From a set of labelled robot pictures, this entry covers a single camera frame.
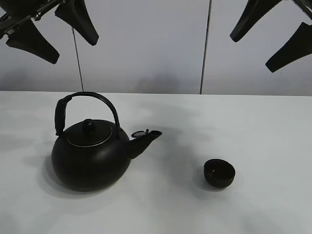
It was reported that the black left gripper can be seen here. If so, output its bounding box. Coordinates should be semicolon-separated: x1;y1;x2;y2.
0;0;99;64

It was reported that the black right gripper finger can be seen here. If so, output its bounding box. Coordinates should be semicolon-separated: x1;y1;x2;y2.
230;0;296;42
265;22;312;73

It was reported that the black round teapot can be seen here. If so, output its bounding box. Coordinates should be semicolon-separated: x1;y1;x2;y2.
51;92;162;192

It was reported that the small black teacup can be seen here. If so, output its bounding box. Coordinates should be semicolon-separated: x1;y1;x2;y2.
204;158;236;189

